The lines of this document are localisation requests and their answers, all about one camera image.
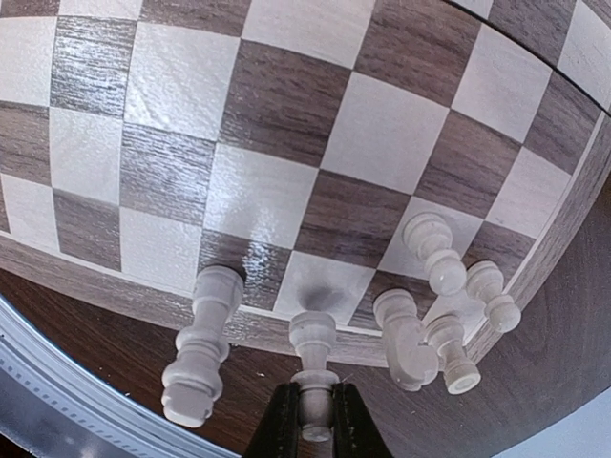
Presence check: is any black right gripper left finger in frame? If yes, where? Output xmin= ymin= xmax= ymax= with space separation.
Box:
xmin=242 ymin=383 xmax=300 ymax=458

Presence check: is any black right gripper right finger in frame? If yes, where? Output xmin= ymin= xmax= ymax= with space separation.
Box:
xmin=333 ymin=383 xmax=393 ymax=458

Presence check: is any white chess knight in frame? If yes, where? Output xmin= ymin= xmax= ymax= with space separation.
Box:
xmin=373 ymin=288 xmax=439 ymax=392

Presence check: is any white chess queen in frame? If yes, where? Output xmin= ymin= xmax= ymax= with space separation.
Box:
xmin=161 ymin=265 xmax=243 ymax=428

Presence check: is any white chess pawn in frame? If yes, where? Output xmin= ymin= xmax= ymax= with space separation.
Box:
xmin=289 ymin=311 xmax=339 ymax=443
xmin=466 ymin=260 xmax=521 ymax=334

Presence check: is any white chess piece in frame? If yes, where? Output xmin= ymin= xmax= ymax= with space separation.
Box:
xmin=426 ymin=314 xmax=481 ymax=395

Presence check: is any white chess bishop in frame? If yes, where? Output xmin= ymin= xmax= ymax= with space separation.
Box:
xmin=402 ymin=213 xmax=467 ymax=297

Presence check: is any wooden chess board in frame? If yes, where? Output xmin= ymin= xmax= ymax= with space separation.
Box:
xmin=1 ymin=1 xmax=610 ymax=366

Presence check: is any front aluminium rail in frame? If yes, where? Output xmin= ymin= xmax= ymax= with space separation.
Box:
xmin=1 ymin=301 xmax=232 ymax=457

